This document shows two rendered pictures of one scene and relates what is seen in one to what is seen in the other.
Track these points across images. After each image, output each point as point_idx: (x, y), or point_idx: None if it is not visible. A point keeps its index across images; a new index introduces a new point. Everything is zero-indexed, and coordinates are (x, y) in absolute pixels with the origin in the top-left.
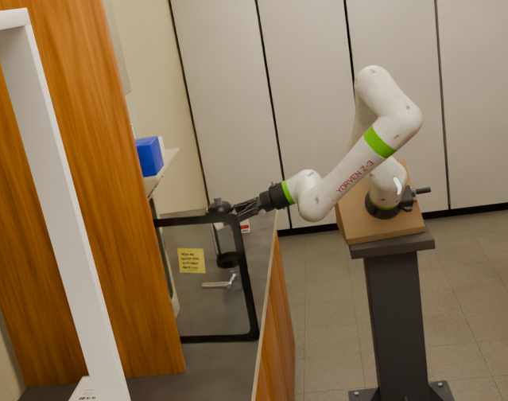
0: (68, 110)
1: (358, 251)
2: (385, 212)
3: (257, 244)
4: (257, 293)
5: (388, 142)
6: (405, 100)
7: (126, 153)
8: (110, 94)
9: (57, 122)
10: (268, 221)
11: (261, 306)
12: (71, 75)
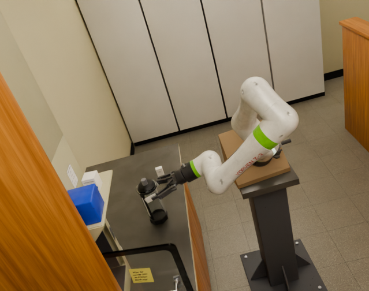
0: (11, 202)
1: (248, 194)
2: (262, 163)
3: (173, 192)
4: (185, 247)
5: (274, 140)
6: (285, 107)
7: (72, 225)
8: (46, 185)
9: (3, 212)
10: (176, 167)
11: (192, 262)
12: (5, 175)
